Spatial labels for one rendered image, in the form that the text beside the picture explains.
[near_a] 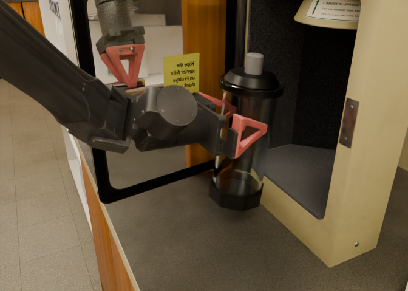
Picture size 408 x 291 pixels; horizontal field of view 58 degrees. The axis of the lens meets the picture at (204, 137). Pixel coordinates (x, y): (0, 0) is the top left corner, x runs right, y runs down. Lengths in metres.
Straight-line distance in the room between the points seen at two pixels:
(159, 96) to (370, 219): 0.41
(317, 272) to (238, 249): 0.14
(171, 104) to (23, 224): 2.07
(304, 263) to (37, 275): 1.63
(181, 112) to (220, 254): 0.30
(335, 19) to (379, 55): 0.10
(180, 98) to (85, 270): 1.66
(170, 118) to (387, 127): 0.32
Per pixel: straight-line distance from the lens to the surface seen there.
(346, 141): 0.57
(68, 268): 2.10
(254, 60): 0.60
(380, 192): 0.67
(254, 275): 0.65
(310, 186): 0.74
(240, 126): 0.55
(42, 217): 2.50
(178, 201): 0.81
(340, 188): 0.60
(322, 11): 0.61
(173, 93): 0.48
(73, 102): 0.46
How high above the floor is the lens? 1.41
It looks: 26 degrees down
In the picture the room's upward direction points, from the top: straight up
